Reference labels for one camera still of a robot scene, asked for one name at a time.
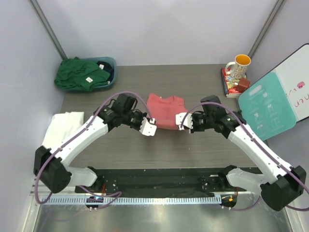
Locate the blue plastic bin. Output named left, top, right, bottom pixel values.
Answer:
left=63, top=57, right=118, bottom=92

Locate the dark navy t-shirt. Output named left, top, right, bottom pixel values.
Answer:
left=97, top=61, right=114, bottom=79

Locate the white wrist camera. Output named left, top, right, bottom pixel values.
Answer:
left=175, top=112, right=193, bottom=131
left=139, top=117, right=157, bottom=136

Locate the white mug orange inside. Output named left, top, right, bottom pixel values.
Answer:
left=225, top=54, right=251, bottom=79

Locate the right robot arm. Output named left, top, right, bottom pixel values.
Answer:
left=182, top=95, right=309, bottom=211

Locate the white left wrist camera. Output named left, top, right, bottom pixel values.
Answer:
left=139, top=117, right=157, bottom=136

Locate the teal folding board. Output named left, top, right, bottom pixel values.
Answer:
left=238, top=72, right=296, bottom=141

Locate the whiteboard with black frame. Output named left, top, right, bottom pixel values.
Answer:
left=270, top=43, right=309, bottom=123

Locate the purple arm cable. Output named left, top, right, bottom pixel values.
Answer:
left=34, top=90, right=154, bottom=211
left=180, top=101, right=309, bottom=212

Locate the folded white t-shirt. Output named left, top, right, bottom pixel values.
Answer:
left=42, top=112, right=84, bottom=148

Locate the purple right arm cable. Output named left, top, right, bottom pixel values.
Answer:
left=180, top=101, right=309, bottom=212

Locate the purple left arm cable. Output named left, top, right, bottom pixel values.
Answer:
left=34, top=90, right=154, bottom=211

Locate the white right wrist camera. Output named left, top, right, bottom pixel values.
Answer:
left=175, top=112, right=193, bottom=131

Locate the green t-shirt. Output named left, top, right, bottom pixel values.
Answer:
left=54, top=57, right=110, bottom=92

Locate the red book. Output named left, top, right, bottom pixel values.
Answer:
left=221, top=68, right=250, bottom=98

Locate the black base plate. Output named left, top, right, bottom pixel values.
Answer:
left=87, top=168, right=238, bottom=198

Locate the pink t-shirt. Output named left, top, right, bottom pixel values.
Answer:
left=147, top=93, right=187, bottom=130

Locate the aluminium rail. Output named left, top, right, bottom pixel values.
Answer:
left=30, top=174, right=295, bottom=205

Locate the small brown box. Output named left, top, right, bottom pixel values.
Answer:
left=236, top=78, right=250, bottom=93

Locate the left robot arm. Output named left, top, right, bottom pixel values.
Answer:
left=33, top=93, right=156, bottom=193

